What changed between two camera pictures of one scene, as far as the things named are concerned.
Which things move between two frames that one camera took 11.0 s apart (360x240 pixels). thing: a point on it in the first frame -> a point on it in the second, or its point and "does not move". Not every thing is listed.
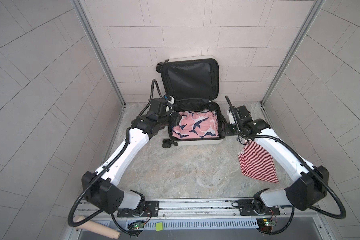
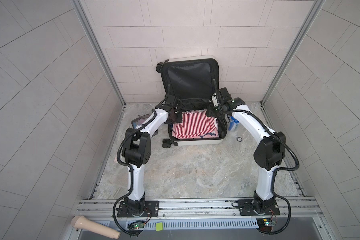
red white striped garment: (256, 162) -> (194, 123)
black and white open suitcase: (192, 84) does not move
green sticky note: (159, 226) does not move
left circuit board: (136, 225) does not move
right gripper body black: (233, 129) -> (216, 111)
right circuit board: (266, 224) does not move
